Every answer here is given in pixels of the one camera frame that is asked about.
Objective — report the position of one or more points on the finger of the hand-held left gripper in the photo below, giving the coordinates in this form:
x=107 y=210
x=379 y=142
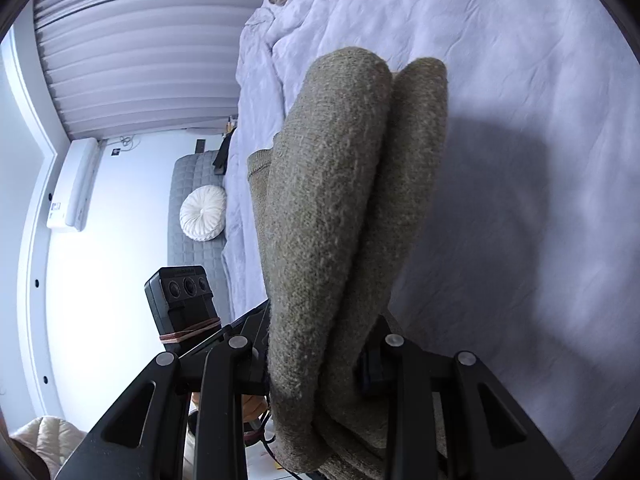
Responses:
x=250 y=322

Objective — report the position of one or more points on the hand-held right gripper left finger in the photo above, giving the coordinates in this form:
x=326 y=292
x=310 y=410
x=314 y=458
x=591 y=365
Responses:
x=220 y=410

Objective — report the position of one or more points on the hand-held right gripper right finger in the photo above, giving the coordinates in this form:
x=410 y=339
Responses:
x=372 y=375

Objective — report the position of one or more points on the olive knit sweater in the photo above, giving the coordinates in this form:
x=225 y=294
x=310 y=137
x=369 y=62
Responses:
x=320 y=210

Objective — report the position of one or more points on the person's left hand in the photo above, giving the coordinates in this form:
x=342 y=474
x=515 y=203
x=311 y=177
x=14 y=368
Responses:
x=252 y=407

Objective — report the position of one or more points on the brown rubber band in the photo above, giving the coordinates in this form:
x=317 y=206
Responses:
x=190 y=332

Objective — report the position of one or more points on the grey quilted headboard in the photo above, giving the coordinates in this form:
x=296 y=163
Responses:
x=195 y=255

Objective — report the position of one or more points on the round white pillow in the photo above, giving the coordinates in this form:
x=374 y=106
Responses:
x=202 y=212

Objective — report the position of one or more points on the white air conditioner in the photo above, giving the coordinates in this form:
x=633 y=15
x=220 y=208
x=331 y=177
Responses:
x=75 y=185

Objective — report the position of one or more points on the cream quilted jacket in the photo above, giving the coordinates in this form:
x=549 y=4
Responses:
x=45 y=442

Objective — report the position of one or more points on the grey pleated curtain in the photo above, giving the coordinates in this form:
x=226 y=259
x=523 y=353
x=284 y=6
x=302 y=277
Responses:
x=140 y=50

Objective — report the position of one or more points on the light blue bed blanket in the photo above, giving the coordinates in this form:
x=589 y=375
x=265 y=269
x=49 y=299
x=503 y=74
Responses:
x=500 y=110

